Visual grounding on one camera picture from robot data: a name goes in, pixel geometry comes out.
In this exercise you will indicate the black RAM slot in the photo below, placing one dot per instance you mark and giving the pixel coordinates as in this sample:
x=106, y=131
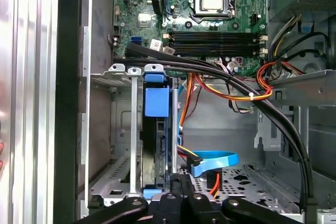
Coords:
x=218, y=49
x=218, y=36

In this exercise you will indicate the metal disk bay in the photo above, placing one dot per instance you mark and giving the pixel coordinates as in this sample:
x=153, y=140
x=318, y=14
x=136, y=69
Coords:
x=133, y=129

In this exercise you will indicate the hard disk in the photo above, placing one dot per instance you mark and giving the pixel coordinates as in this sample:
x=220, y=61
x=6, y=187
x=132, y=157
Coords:
x=157, y=102

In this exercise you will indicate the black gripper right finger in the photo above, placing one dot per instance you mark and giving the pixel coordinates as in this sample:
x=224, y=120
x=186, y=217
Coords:
x=202, y=208

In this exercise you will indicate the green motherboard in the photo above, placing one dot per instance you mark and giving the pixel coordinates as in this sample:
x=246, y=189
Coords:
x=246, y=24

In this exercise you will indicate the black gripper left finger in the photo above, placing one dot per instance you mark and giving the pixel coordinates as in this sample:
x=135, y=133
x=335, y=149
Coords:
x=131, y=207

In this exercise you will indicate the black PC case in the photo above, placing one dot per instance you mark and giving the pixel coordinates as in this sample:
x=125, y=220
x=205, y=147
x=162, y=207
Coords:
x=67, y=103

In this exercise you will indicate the black CPU socket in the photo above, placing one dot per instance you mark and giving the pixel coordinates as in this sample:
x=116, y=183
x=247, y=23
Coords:
x=210, y=16

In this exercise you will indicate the silver CPU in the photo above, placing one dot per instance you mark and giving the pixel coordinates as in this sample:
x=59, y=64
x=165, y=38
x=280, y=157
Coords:
x=212, y=0

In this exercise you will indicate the metal optical drive cage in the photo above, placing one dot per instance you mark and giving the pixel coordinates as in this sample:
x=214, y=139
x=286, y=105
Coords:
x=309, y=82

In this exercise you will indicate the silver chipset heatsink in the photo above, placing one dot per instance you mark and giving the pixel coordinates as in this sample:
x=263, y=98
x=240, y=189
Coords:
x=145, y=20

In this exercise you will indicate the person hand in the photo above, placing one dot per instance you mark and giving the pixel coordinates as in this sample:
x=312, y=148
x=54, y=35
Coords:
x=1, y=149

